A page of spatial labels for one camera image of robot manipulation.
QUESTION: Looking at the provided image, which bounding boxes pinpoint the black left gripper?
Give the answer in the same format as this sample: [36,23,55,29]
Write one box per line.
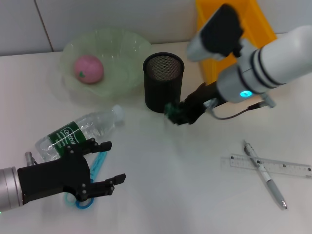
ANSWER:
[17,138,127,204]

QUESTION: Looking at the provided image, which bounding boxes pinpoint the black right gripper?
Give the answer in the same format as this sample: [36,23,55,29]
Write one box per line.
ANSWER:
[175,82,220,126]

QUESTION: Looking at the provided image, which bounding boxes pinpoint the clear water bottle green label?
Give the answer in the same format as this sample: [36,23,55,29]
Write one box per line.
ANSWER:
[35,104,125,164]

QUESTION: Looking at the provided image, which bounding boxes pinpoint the pink peach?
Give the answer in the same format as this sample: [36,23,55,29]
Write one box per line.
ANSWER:
[74,55,105,85]

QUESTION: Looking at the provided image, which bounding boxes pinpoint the blue scissors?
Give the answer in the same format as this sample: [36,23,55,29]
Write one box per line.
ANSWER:
[63,151,109,210]

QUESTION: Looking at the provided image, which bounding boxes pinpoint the black mesh pen holder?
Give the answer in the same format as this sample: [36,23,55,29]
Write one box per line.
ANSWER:
[142,52,185,114]

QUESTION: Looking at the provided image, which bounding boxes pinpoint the translucent green plastic fruit plate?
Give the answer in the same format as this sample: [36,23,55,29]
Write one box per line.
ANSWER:
[58,27,151,98]

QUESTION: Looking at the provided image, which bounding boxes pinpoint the silver white pen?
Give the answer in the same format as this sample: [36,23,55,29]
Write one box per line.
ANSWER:
[243,139,289,211]

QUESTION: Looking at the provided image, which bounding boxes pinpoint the clear plastic ruler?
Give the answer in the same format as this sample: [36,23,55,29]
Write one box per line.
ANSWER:
[220,153,312,179]

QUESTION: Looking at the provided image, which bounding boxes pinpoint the yellow plastic bin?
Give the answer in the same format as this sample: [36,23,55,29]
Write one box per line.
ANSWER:
[195,0,277,85]

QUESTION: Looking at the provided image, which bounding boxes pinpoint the right wrist cable with plug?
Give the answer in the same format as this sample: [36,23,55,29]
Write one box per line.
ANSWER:
[203,94,277,120]

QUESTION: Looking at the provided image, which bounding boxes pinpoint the wrist cable with plug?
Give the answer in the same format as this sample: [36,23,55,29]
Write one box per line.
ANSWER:
[24,151,38,167]
[203,94,277,120]

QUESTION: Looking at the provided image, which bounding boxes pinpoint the left wrist cable with plug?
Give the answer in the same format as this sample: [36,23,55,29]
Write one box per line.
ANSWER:
[24,151,38,167]

